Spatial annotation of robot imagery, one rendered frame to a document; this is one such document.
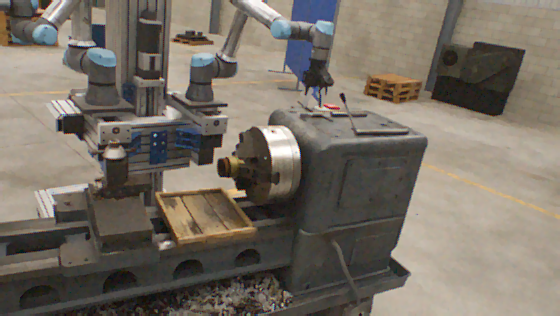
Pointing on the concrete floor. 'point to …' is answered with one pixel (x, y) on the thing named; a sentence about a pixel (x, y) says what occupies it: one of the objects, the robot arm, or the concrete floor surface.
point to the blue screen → (297, 51)
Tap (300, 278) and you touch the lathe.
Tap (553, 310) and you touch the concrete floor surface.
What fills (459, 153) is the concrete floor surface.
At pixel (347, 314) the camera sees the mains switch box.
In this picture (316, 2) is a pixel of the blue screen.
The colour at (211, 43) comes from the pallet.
